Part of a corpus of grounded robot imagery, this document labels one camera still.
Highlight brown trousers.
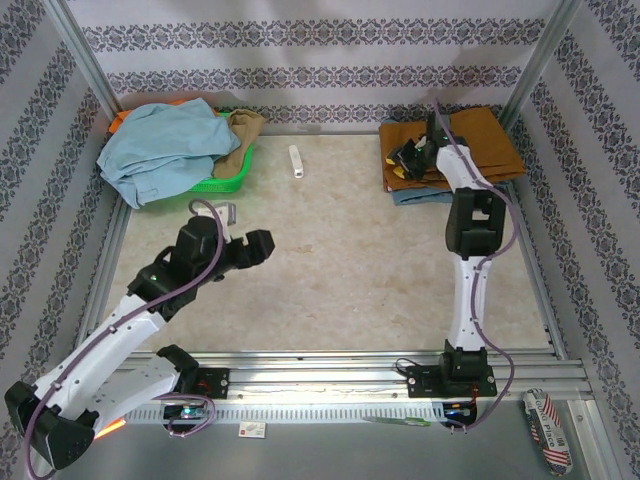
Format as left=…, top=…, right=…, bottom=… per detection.
left=378, top=104, right=527, bottom=194

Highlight tan trousers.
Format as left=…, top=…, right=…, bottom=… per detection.
left=212, top=108, right=266, bottom=180

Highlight folded blue denim jeans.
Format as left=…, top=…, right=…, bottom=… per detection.
left=383, top=117, right=459, bottom=207

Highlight green plastic basket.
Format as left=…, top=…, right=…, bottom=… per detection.
left=187, top=110, right=255, bottom=196

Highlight light blue shirt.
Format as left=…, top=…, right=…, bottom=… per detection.
left=96, top=97, right=244, bottom=210

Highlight orange cloth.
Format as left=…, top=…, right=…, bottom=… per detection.
left=108, top=98, right=187, bottom=135

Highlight green pen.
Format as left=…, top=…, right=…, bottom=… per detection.
left=362, top=414, right=432, bottom=428

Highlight flag print rolled can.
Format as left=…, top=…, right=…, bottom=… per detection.
left=522, top=387, right=574, bottom=475

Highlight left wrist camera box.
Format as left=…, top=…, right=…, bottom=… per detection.
left=192, top=201, right=240, bottom=242

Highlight aluminium table edge rail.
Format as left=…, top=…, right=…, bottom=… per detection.
left=74, top=199, right=132, bottom=351
left=502, top=182, right=569, bottom=359
left=252, top=128, right=381, bottom=139

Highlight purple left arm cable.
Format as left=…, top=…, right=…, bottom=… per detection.
left=23, top=198, right=226, bottom=479

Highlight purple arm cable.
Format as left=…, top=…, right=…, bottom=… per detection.
left=432, top=98, right=517, bottom=434
left=23, top=198, right=226, bottom=479

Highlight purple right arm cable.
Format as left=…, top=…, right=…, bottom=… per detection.
left=432, top=98, right=517, bottom=434

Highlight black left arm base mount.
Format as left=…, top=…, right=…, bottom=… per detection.
left=192, top=367, right=231, bottom=400

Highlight aluminium frame post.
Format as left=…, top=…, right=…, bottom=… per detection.
left=492, top=0, right=584, bottom=141
left=42, top=0, right=121, bottom=119

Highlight perforated metal cable tray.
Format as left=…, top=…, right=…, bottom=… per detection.
left=124, top=399, right=447, bottom=426

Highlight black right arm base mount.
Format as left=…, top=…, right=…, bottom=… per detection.
left=407, top=364, right=496, bottom=400

